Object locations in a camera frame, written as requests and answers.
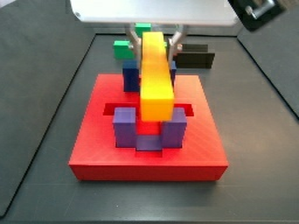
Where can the red slotted board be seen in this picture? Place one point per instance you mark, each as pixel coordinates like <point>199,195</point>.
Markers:
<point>196,161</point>

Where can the yellow rectangular block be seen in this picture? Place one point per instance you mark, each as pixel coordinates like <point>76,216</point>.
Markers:
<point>156,89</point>

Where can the purple U-shaped block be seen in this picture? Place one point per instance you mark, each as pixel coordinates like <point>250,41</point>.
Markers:
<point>148,136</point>

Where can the blue U-shaped block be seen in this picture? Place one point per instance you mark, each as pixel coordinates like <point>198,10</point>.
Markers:
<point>131,76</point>

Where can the green stepped block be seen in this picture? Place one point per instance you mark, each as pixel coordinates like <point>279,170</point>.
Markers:
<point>130,43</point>

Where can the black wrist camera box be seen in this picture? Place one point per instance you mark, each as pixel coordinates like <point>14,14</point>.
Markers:
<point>254,13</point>

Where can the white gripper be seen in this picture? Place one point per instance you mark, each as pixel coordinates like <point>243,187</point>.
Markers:
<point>171,12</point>

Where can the black angled bracket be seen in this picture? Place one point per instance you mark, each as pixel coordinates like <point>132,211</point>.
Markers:
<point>194,56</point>

